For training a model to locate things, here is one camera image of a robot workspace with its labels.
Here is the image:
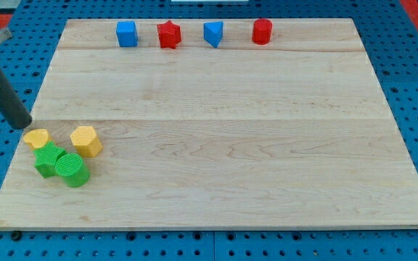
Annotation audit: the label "blue cube block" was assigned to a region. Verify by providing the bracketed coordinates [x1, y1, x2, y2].
[116, 21, 138, 47]

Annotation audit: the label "wooden board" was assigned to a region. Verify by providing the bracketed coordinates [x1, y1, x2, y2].
[0, 18, 418, 231]

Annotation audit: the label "blue triangle block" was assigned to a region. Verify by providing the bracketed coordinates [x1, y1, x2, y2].
[203, 21, 224, 48]

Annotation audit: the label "red star block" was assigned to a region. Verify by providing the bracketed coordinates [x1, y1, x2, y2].
[157, 20, 181, 49]

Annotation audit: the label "red cylinder block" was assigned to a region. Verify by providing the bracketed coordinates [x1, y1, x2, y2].
[252, 18, 273, 45]

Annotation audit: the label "yellow hexagon block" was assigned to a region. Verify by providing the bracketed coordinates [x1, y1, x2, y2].
[70, 126, 103, 158]

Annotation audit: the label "green cylinder block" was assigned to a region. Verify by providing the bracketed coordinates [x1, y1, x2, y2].
[55, 153, 90, 188]

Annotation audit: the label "green star block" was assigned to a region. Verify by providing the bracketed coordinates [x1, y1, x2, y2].
[33, 141, 67, 178]

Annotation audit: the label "yellow heart block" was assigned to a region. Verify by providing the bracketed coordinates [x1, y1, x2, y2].
[22, 129, 52, 150]

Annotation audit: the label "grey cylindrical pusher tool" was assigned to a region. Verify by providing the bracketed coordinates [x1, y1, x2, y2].
[0, 68, 32, 130]

